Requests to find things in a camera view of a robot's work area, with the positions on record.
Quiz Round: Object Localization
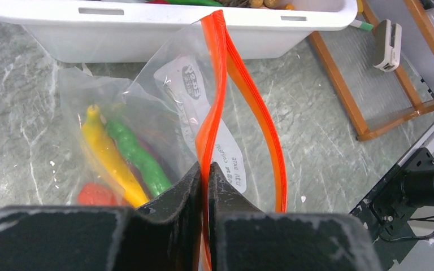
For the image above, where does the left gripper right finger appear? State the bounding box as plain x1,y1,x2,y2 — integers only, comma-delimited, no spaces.
208,163,381,270

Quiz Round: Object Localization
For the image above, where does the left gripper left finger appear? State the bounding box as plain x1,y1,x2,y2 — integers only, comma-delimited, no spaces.
0,164,202,270

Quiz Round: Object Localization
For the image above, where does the green toy chili pepper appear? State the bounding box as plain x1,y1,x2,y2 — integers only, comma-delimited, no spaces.
105,120,172,197

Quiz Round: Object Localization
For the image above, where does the orange toy carrot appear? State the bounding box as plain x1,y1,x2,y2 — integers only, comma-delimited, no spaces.
77,182,121,206

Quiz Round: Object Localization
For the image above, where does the yellow toy chili pepper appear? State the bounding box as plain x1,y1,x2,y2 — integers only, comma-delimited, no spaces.
81,105,150,207

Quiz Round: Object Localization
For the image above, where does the clear zip top bag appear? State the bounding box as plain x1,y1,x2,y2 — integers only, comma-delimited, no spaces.
59,10,288,270

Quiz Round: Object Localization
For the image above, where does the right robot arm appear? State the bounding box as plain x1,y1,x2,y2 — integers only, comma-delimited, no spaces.
401,170,434,208

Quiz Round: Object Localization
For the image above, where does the white plastic food bin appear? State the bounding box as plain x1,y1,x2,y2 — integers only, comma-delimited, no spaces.
0,1,358,63

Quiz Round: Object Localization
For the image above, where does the orange wooden rack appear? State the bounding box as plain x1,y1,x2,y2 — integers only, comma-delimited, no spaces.
309,0,434,142

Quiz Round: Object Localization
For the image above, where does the white stapler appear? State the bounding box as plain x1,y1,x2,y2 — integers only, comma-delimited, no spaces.
372,19,402,72

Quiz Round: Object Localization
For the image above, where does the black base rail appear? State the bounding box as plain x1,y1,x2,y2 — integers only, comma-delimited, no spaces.
350,147,434,270

